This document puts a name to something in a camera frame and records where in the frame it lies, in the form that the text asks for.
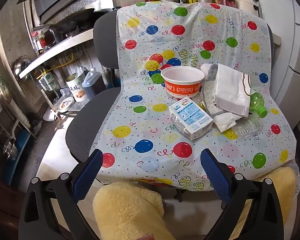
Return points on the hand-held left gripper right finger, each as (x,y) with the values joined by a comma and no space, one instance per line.
(213,172)

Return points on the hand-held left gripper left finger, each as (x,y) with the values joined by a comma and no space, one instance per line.
(90,172)

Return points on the white tissue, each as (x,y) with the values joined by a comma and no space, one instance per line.
(225,123)

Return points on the clear plastic bottle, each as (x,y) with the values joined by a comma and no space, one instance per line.
(247,128)

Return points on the white milk carton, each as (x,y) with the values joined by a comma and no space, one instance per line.
(190,115)

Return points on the green plastic bottle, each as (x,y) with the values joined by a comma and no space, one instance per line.
(256,102)

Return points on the white paper bag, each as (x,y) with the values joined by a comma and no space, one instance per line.
(230,87)

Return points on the orange instant noodle bowl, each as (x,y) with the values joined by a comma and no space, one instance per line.
(182,87)

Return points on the balloon printed plastic cover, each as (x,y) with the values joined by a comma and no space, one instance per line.
(145,127)

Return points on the round tin lid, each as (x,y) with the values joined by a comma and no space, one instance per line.
(65,104)

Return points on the blue basin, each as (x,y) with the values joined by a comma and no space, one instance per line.
(23,142)

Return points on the steel pot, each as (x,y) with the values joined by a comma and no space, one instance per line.
(10,148)

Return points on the cream tin can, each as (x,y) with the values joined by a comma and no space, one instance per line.
(76,87)

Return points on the blue plastic jug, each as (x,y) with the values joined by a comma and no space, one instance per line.
(92,85)

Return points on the yellow gas pipe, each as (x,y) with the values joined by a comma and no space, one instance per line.
(65,62)

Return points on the steel bowl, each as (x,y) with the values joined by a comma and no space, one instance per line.
(22,67)

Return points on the grey office chair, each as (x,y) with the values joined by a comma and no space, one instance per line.
(105,42)

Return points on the glass jar with red lid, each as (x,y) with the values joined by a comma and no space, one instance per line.
(45,38)

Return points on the grey refrigerator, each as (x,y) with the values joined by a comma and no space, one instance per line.
(295,55)

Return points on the black wok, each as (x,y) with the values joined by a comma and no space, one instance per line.
(75,20)

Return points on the steel range hood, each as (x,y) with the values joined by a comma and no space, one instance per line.
(65,2)

